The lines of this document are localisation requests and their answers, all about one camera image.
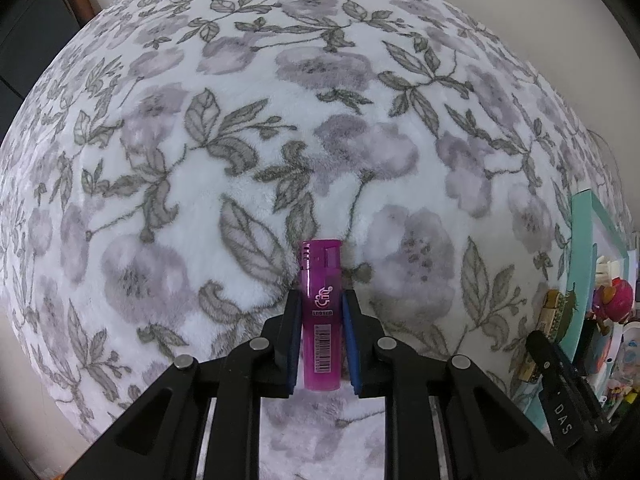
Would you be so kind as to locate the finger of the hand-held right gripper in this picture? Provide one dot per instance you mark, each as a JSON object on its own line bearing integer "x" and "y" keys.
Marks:
{"x": 552, "y": 365}

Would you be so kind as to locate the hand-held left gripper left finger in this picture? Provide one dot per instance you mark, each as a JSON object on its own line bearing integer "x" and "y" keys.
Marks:
{"x": 295, "y": 340}

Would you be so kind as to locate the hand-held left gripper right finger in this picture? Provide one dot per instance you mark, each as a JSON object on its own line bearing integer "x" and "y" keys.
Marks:
{"x": 350, "y": 340}

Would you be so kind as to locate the purple lighter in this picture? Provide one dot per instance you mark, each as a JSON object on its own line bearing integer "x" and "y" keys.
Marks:
{"x": 322, "y": 310}

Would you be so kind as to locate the orange and blue toy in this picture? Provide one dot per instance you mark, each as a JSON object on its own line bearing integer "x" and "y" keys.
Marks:
{"x": 605, "y": 355}

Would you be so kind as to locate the pink doll toy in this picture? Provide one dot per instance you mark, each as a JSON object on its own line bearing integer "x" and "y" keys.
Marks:
{"x": 619, "y": 297}

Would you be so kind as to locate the teal shallow cardboard tray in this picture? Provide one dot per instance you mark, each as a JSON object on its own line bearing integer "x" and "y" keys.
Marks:
{"x": 582, "y": 220}

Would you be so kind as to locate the pile of colourful toys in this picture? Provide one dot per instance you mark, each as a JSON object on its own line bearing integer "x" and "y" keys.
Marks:
{"x": 622, "y": 395}

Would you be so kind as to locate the floral fleece blanket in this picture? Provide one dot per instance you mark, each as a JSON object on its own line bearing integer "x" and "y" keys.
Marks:
{"x": 250, "y": 135}

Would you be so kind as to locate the dark cabinet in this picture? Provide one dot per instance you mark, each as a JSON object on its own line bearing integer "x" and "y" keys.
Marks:
{"x": 35, "y": 55}

